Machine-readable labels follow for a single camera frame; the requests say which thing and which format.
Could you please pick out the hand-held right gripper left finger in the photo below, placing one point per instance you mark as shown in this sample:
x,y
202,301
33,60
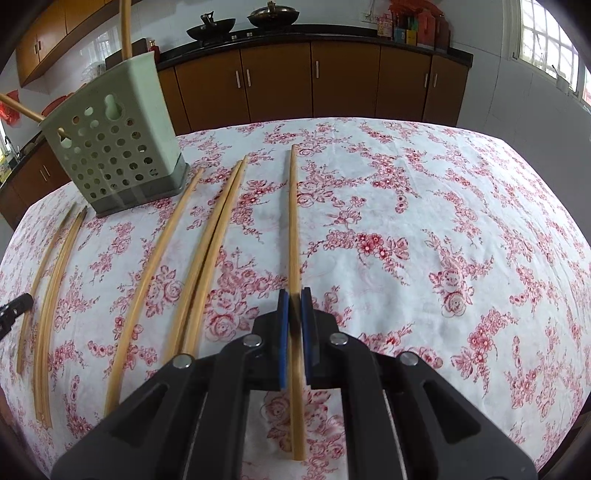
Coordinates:
x,y
284,339

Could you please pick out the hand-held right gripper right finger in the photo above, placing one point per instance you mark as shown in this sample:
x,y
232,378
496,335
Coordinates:
x,y
308,339

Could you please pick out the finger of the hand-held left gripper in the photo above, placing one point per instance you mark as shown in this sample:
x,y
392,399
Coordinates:
x,y
18,303

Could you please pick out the green perforated utensil holder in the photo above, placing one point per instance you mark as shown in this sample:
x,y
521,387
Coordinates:
x,y
138,115

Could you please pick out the yellow packet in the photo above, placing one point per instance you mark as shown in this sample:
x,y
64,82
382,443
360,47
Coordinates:
x,y
3,168

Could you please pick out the sink faucet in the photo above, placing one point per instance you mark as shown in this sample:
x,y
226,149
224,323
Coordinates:
x,y
7,147

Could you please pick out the red floral tablecloth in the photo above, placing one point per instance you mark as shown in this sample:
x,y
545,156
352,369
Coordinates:
x,y
415,207

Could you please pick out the red hanging decoration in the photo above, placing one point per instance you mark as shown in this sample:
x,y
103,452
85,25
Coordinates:
x,y
9,108

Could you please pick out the red basin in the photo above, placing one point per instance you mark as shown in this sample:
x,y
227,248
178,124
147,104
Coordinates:
x,y
59,104

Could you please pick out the brown kitchen base cabinets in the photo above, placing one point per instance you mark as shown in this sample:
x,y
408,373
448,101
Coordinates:
x,y
277,78

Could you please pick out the dark cutting board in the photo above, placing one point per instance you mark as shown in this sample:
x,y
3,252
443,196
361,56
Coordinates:
x,y
141,46

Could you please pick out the red bottle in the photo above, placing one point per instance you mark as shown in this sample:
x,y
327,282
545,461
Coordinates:
x,y
153,48

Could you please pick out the black kitchen countertop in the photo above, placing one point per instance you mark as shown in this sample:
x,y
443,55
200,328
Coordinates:
x,y
455,56

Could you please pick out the wok with lid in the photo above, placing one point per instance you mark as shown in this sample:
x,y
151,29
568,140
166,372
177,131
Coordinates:
x,y
272,18

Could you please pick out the pink seasoning packet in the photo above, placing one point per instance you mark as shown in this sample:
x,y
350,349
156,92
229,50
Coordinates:
x,y
384,25

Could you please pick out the barred window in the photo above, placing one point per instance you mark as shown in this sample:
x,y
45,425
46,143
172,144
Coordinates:
x,y
545,37

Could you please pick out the white wall socket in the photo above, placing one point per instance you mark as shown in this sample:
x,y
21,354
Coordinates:
x,y
367,17

